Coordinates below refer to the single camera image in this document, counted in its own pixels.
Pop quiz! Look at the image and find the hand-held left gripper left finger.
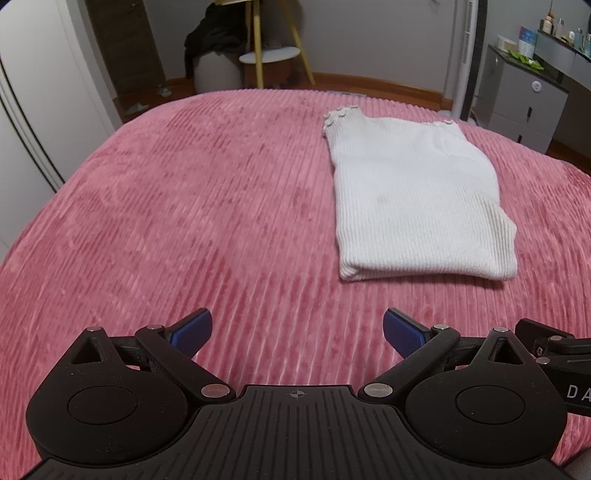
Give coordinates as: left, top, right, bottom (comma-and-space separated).
69, 308, 236, 403

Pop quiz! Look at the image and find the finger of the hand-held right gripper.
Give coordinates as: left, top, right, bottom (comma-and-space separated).
514, 318, 591, 365

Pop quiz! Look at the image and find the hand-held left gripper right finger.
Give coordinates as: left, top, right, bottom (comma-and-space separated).
361, 308, 528, 403

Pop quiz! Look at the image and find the white ribbed knit sweater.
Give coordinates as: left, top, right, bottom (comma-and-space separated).
322, 106, 518, 282

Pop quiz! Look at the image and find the pink ribbed blanket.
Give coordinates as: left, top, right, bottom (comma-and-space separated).
0, 89, 591, 468

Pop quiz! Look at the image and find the grey drawer cabinet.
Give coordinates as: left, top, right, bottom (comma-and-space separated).
474, 43, 570, 156

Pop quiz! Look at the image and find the white round stool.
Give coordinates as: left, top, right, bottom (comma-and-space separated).
192, 52, 244, 92

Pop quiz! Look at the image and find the white wardrobe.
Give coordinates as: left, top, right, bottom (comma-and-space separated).
0, 0, 123, 252

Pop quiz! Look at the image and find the green packet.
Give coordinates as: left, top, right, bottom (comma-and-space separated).
507, 51, 546, 71

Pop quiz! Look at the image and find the grey vanity desk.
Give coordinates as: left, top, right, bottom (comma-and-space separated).
533, 28, 591, 161

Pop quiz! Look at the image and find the white standing fan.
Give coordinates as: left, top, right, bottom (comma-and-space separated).
450, 0, 488, 123

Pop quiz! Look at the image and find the yellow-legged side table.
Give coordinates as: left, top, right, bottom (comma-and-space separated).
216, 0, 317, 89

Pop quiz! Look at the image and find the blue and white box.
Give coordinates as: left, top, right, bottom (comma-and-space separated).
517, 26, 539, 57

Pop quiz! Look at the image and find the brown door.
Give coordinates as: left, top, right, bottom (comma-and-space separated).
84, 0, 168, 97

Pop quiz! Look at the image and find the black garment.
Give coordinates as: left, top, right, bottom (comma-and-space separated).
184, 1, 246, 78

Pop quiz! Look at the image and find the brown-capped bottle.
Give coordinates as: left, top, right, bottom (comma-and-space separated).
539, 2, 557, 36

